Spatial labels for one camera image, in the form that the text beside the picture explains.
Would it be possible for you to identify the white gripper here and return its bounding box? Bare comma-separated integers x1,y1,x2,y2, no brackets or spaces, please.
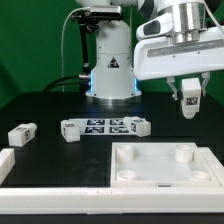
133,16,224,101

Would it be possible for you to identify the white square tabletop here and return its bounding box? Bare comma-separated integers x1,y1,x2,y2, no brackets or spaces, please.
110,142,222,188

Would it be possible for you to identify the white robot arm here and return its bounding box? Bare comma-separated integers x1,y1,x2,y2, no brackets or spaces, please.
76,0,224,100

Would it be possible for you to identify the black cable bundle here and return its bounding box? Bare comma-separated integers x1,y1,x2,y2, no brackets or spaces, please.
41,75,92,93

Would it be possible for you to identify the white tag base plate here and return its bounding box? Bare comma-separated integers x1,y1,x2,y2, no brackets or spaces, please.
72,118,133,135

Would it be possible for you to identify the black depth camera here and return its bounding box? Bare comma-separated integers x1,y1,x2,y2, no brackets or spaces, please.
90,6,122,18

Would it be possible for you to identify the white obstacle front rail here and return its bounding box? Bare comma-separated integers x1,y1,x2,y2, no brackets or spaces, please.
0,187,224,214

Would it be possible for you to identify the white cable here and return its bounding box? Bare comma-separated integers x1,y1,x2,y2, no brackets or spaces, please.
60,7,91,94

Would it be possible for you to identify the white obstacle left rail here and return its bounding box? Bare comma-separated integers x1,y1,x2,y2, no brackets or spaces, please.
0,148,15,185

